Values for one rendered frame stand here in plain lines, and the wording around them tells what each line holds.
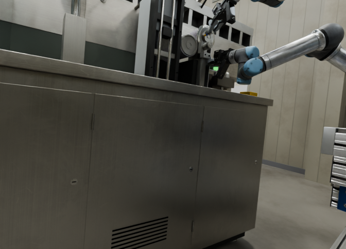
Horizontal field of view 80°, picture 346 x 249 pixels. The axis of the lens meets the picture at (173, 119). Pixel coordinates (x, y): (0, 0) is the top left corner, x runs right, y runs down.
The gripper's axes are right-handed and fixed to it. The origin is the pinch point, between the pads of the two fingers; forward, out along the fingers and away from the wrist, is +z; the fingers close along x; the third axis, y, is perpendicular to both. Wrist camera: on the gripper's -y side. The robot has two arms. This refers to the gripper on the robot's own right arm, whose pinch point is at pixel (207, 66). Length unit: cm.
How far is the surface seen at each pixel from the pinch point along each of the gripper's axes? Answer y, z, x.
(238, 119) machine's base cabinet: -32.6, -29.2, 0.8
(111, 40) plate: 9, 30, 54
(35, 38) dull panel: 0, 30, 93
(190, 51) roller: 5.1, -2.3, 16.8
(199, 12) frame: 49, 30, -13
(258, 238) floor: -109, -27, -34
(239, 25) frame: 53, 30, -62
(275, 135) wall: -58, 89, -245
